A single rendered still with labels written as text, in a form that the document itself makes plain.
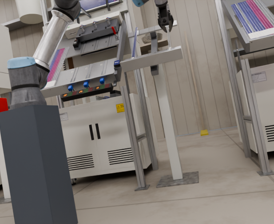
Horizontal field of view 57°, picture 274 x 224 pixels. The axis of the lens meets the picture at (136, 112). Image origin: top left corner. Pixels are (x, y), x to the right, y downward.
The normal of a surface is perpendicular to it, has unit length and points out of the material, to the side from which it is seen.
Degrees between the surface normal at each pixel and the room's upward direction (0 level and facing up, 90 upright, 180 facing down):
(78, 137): 90
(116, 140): 90
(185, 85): 90
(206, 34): 90
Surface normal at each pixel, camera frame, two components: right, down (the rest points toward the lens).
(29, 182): -0.25, 0.01
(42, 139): 0.95, -0.18
